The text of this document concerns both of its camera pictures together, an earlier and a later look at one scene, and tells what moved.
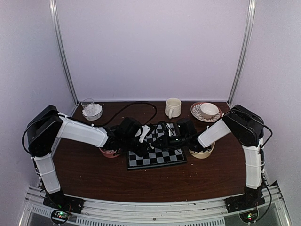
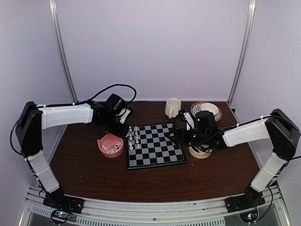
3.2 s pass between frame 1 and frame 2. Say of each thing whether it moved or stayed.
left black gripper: moved
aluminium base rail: stayed
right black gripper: moved
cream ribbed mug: stayed
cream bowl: stayed
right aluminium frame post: stayed
